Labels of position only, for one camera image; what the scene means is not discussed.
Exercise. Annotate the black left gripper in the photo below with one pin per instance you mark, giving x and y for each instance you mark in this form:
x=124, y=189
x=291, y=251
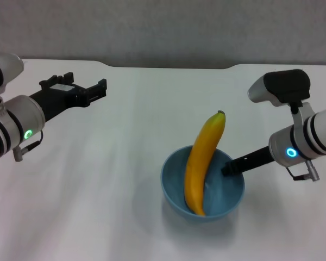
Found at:
x=59, y=98

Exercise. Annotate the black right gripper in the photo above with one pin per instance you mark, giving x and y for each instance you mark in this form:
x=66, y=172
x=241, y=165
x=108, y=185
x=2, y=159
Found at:
x=256, y=160

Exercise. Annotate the yellow banana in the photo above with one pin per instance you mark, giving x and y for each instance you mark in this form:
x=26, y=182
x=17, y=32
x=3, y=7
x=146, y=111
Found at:
x=203, y=157

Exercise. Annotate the blue bowl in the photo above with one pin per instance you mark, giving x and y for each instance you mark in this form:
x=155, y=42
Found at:
x=222, y=198

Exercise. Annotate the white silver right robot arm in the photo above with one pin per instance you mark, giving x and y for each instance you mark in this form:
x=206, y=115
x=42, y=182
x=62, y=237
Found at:
x=309, y=136

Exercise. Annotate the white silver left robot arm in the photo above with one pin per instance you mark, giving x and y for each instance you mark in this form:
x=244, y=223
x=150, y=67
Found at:
x=13, y=125

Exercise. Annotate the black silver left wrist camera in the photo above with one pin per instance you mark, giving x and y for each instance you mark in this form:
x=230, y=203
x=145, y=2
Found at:
x=2, y=70

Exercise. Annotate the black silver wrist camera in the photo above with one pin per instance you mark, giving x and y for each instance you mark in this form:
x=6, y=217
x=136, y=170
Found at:
x=2, y=70
x=282, y=85

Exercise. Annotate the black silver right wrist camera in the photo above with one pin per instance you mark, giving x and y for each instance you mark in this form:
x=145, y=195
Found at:
x=282, y=85

